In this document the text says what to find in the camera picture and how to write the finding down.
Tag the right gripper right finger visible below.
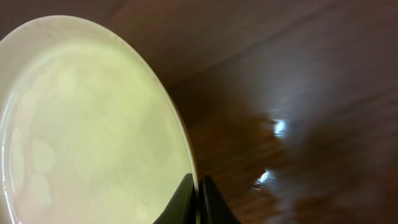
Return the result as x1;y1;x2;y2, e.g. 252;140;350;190
199;175;241;224

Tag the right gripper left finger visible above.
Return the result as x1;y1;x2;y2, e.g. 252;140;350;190
154;174;197;224

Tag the yellow plate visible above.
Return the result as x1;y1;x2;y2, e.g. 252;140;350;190
1;16;198;223

